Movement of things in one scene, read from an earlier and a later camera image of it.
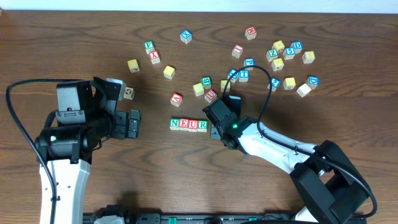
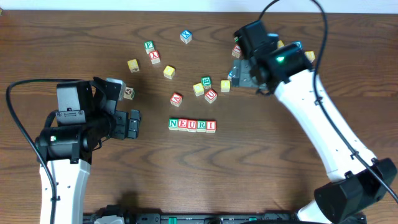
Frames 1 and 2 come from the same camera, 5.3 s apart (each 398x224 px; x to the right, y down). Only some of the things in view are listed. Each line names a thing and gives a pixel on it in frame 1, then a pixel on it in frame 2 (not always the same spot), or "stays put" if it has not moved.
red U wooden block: [192, 125] stays put
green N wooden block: [174, 124] stays put
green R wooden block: [203, 125] stays put
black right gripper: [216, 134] -> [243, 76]
